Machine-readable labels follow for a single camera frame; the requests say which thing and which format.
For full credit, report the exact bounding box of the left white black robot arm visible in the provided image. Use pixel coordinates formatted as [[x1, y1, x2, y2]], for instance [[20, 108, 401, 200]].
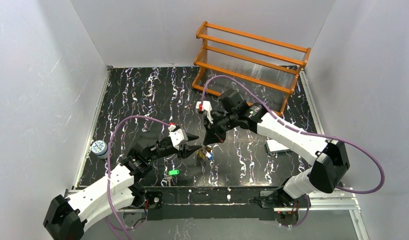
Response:
[[43, 129, 201, 240]]

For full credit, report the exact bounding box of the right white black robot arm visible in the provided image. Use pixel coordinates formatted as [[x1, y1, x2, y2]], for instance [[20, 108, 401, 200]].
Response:
[[195, 89, 350, 202]]

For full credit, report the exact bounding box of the blue tag key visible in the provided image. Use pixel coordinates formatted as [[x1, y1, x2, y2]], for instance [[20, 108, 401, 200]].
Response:
[[206, 152, 214, 160]]

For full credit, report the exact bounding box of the green tag key near edge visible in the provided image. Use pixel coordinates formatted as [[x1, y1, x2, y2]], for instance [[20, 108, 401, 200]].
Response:
[[166, 169, 180, 187]]

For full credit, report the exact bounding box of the orange two-tier rack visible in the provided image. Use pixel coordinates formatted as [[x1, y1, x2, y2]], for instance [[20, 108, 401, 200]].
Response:
[[192, 21, 312, 116]]

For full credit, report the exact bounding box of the blue white round container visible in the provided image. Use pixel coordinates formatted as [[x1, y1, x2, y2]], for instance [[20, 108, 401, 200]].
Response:
[[90, 140, 109, 160]]

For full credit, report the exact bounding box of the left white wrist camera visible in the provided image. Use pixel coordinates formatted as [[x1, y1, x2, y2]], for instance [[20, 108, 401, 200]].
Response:
[[168, 123, 188, 151]]

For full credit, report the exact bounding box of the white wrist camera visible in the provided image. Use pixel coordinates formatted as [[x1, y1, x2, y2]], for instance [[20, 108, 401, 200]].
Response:
[[195, 100, 213, 124], [168, 123, 188, 151]]

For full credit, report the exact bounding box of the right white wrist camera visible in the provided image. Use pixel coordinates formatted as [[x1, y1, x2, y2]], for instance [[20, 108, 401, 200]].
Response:
[[195, 100, 213, 124]]

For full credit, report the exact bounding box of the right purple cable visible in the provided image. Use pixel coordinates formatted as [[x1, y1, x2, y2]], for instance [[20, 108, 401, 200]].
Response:
[[200, 74, 386, 228]]

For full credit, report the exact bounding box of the purple cable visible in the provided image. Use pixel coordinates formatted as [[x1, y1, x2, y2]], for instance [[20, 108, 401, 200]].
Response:
[[200, 74, 386, 228], [104, 115, 176, 240]]

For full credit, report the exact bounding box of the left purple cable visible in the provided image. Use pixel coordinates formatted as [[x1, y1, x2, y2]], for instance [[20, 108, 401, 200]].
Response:
[[104, 115, 176, 240]]

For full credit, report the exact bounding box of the aluminium front rail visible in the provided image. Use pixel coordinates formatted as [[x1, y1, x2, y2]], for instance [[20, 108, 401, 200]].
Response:
[[60, 187, 362, 213]]

